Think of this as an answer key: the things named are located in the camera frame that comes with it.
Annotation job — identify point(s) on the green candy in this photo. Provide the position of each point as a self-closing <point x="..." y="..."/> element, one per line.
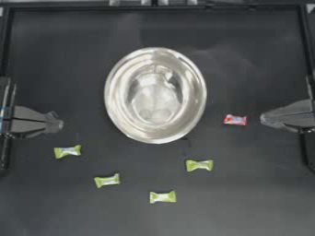
<point x="164" y="197"/>
<point x="108" y="180"/>
<point x="200" y="165"/>
<point x="68" y="151"/>

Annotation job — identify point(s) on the red candy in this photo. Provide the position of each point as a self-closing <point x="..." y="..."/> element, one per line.
<point x="236" y="120"/>

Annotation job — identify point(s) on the steel bowl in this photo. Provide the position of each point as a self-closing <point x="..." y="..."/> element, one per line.
<point x="124" y="92"/>

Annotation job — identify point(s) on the black frame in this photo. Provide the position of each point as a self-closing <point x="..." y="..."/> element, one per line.
<point x="82" y="6"/>

